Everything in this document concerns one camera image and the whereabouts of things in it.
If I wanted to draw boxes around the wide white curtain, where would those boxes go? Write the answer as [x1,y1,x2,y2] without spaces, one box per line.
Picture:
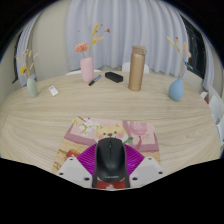
[64,0,188,78]

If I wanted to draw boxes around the dark window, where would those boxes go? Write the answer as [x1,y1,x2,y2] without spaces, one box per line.
[11,31,24,84]
[181,16,205,79]

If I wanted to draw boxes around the narrow white curtain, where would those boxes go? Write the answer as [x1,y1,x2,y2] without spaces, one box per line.
[201,34,215,91]
[15,11,44,88]

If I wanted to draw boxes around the dark marker pen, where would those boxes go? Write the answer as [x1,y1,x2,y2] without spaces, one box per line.
[88,74,103,87]

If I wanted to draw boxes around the blue vase with dried flowers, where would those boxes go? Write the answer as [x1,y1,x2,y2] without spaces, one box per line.
[166,35,193,102]

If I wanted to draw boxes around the cartoon dog print mouse pad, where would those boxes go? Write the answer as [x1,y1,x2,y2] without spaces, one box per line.
[51,115,162,191]

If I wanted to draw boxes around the white and blue chairs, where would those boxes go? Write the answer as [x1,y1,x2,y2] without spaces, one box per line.
[199,84,224,148]

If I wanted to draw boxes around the pink vase with dried flowers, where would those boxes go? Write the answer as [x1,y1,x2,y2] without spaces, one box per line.
[73,22,112,84]

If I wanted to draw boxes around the green vase with dried flowers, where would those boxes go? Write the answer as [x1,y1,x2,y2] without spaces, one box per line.
[16,49,40,98]

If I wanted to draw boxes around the black computer mouse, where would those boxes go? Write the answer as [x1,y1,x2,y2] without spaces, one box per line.
[93,137,130,184]

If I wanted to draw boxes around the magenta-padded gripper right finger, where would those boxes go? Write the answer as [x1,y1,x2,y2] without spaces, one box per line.
[124,143,165,188]

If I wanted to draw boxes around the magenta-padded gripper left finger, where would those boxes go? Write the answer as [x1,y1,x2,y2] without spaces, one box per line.
[55,143,98,189]

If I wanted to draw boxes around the black case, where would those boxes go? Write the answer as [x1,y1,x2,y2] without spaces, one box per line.
[104,71,124,84]

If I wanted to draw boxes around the gold drink bottle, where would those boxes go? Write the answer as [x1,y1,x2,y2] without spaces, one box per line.
[128,45,147,92]

